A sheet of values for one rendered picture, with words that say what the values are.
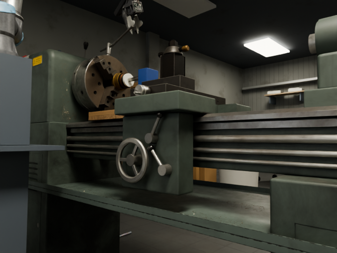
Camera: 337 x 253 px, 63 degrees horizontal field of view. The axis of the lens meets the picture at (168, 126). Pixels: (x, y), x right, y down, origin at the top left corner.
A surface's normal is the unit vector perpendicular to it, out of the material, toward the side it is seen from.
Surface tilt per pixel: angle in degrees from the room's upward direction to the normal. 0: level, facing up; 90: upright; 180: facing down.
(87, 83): 90
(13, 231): 90
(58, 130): 90
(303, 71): 90
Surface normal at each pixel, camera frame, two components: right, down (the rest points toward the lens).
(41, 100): -0.64, -0.04
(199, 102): 0.77, -0.03
